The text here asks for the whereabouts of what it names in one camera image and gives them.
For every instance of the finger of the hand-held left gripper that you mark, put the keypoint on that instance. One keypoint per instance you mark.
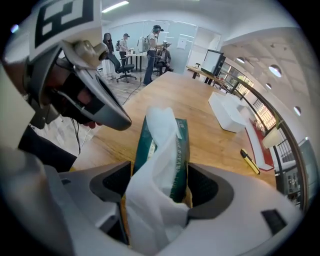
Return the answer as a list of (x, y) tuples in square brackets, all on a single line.
[(117, 120)]

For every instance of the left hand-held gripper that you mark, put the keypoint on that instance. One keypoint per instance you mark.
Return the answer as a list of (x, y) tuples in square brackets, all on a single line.
[(65, 20)]

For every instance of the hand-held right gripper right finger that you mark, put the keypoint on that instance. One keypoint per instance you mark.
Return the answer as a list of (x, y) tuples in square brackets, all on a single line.
[(245, 220)]

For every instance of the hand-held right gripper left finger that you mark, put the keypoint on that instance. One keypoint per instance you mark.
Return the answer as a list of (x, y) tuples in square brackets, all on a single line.
[(80, 190)]

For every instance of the green tissue pack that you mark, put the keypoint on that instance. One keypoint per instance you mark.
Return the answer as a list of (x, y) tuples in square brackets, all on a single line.
[(143, 142)]

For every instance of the white tissue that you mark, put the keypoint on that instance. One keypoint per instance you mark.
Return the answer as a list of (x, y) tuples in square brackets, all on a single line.
[(160, 140)]

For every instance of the person's left hand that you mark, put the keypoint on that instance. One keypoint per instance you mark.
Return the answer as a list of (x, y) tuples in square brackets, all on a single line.
[(92, 125)]

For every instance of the fluorescent ceiling light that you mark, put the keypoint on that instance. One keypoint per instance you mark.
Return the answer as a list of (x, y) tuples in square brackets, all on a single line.
[(115, 6)]

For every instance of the black office chair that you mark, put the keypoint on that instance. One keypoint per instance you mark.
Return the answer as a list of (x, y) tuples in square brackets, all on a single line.
[(125, 68)]

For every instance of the yellow marker pen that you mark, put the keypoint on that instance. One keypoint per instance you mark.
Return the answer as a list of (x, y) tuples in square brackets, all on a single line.
[(250, 161)]

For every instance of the white table black legs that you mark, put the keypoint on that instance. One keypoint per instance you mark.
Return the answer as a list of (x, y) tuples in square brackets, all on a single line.
[(136, 55)]

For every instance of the large wooden table white legs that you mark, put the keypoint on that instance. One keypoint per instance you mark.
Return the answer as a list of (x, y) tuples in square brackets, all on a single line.
[(187, 100)]

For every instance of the black metal railing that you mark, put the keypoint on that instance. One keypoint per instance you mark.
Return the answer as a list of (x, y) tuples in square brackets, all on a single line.
[(298, 162)]

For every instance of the wooden table black legs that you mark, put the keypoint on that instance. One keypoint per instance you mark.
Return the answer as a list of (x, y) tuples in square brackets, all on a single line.
[(197, 70)]

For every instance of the white paper sheet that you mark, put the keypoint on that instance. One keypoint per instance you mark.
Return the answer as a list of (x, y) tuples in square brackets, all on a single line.
[(181, 42)]

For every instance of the white plastic tray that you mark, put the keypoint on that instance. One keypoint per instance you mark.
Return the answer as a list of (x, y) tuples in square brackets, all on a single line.
[(225, 112)]

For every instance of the black monitor white screen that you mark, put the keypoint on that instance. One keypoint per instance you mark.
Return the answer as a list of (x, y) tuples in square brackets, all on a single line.
[(211, 60)]

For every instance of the black pendant lamp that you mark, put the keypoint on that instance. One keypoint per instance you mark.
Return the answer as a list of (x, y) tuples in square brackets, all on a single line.
[(297, 111), (240, 60), (275, 70), (268, 86)]

